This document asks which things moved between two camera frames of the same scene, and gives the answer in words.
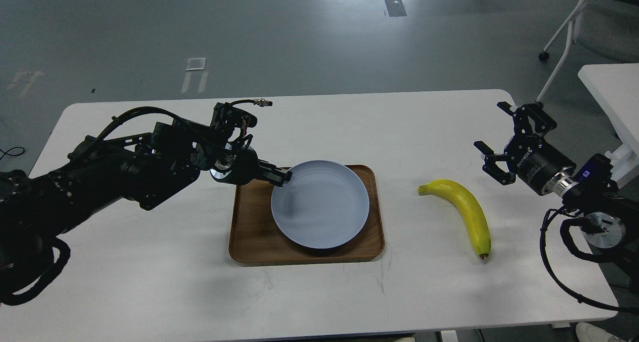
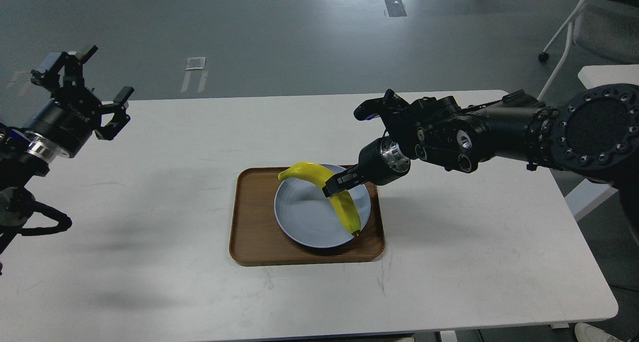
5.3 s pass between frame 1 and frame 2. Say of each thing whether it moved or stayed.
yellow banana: moved
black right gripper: moved
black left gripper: moved
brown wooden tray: stayed
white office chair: stayed
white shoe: stayed
